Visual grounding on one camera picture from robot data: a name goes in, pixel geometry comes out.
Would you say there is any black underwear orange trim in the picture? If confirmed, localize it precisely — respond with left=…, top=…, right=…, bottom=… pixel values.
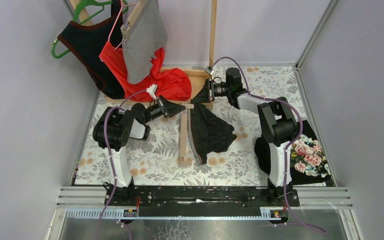
left=188, top=103, right=237, bottom=165

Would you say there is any grey striped underwear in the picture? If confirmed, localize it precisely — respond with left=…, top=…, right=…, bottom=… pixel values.
left=122, top=0, right=168, bottom=84

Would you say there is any wooden clip hanger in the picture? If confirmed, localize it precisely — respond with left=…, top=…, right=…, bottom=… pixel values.
left=120, top=0, right=148, bottom=39

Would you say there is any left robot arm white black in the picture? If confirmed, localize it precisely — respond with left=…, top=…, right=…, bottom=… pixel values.
left=92, top=95, right=186, bottom=187

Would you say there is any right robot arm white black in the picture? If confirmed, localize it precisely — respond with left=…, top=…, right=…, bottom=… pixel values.
left=191, top=67, right=302, bottom=188

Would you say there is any green plastic hanger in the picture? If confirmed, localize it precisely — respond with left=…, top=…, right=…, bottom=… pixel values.
left=51, top=0, right=113, bottom=59

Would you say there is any wooden clothes rack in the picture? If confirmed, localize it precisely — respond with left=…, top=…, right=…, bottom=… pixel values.
left=67, top=0, right=218, bottom=98

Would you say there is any floral patterned table mat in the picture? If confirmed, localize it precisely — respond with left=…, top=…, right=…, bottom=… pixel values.
left=73, top=66, right=306, bottom=186

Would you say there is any dark tank top red trim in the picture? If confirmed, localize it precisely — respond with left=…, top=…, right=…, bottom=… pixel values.
left=57, top=0, right=125, bottom=100

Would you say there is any black floral garment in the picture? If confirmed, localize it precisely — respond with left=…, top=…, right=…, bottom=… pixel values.
left=254, top=119, right=335, bottom=186

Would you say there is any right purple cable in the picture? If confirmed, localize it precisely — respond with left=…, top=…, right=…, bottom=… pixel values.
left=205, top=56, right=328, bottom=235

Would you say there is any purple cable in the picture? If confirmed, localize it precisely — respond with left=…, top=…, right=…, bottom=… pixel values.
left=94, top=88, right=149, bottom=240
left=205, top=56, right=328, bottom=235

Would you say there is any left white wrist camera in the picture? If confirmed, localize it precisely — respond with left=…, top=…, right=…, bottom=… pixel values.
left=146, top=84, right=158, bottom=101

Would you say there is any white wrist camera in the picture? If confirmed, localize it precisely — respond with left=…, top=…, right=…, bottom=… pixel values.
left=146, top=84, right=158, bottom=101
left=204, top=65, right=215, bottom=77

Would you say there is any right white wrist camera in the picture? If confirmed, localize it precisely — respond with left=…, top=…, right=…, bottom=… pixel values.
left=204, top=65, right=215, bottom=77

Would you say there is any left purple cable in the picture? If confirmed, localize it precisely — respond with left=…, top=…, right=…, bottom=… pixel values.
left=94, top=88, right=149, bottom=240

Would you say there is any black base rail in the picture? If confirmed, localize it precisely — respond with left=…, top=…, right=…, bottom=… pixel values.
left=102, top=182, right=300, bottom=218

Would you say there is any pink wire hanger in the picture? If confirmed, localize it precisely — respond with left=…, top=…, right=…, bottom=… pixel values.
left=107, top=1, right=139, bottom=43

